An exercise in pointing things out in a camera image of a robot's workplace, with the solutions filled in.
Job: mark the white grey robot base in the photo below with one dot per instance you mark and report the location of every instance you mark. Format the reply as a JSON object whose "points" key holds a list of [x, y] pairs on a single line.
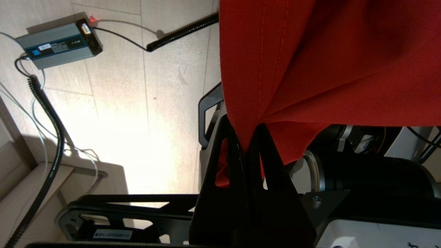
{"points": [[361, 234]]}

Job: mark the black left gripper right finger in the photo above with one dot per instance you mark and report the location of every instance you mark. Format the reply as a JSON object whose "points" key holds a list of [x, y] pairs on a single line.
{"points": [[279, 213]]}

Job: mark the grey metal battery charger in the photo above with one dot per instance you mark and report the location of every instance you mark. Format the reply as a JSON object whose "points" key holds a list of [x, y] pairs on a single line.
{"points": [[55, 44]]}

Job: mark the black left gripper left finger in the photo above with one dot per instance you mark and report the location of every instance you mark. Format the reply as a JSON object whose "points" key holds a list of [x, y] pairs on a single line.
{"points": [[220, 213]]}

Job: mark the red printed t-shirt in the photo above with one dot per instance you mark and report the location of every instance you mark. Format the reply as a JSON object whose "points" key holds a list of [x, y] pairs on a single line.
{"points": [[327, 69]]}

